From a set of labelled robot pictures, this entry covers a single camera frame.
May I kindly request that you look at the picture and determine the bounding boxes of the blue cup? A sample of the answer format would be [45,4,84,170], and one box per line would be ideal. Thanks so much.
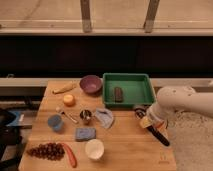
[47,114,63,132]

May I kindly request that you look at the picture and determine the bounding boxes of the bunch of dark grapes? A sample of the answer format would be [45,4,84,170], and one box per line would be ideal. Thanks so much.
[27,143,65,160]

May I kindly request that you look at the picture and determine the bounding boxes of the small metal cup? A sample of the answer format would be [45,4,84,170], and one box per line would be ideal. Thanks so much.
[80,110,92,125]

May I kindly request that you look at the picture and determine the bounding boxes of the metal spoon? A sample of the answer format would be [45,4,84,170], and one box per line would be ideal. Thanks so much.
[56,107,78,124]

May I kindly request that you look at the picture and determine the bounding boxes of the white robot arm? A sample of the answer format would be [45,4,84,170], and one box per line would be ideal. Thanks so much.
[140,86,213,128]

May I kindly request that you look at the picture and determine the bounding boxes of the brown block in tray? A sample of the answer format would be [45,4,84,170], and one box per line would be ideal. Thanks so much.
[114,87,123,102]

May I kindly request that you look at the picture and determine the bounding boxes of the red bowl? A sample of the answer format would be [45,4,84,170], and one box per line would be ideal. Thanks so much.
[153,121,168,133]

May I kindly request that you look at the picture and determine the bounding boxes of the purple bowl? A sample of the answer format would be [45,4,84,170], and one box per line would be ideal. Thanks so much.
[79,75,102,94]

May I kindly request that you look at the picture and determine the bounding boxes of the green plastic tray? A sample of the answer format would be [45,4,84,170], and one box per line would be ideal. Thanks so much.
[102,73,155,108]

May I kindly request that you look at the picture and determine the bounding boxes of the blue sponge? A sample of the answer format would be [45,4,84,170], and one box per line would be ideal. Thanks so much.
[75,127,96,141]

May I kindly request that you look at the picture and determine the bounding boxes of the grey blue cloth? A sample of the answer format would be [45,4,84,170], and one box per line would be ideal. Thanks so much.
[94,108,114,129]

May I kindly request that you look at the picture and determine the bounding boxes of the small orange yellow cup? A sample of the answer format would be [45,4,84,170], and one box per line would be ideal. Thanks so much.
[63,95,75,106]

